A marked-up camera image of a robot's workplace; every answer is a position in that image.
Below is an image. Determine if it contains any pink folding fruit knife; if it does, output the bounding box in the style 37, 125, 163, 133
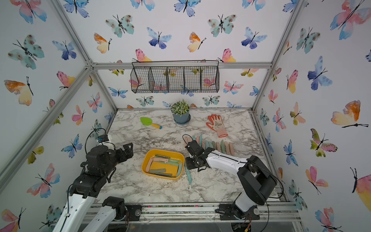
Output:
183, 136, 189, 146

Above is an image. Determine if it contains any dark grey folding knife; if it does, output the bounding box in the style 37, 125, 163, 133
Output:
212, 141, 217, 150

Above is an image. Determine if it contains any pink folding knife top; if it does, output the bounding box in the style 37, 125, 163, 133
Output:
216, 142, 222, 152

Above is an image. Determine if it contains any green ceramic knife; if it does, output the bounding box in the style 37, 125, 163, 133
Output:
220, 140, 226, 154

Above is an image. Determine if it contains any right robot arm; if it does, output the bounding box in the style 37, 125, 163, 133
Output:
185, 140, 278, 221

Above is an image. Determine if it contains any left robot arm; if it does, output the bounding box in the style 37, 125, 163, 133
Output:
54, 142, 134, 232

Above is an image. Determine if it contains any yellow storage box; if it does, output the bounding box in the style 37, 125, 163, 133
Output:
142, 149, 185, 180

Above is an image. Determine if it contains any red white garden glove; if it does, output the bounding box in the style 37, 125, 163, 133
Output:
206, 114, 228, 138

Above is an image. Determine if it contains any potted green plant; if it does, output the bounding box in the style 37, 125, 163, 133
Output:
171, 100, 190, 125

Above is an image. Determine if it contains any green yellow toy trowel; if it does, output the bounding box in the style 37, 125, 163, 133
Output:
140, 117, 162, 130

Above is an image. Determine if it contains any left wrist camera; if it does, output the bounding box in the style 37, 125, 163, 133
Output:
97, 134, 110, 143

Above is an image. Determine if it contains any black wire wall basket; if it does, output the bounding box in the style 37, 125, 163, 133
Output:
129, 60, 220, 95

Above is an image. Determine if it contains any aluminium front rail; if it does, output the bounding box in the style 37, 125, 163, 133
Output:
57, 202, 302, 224

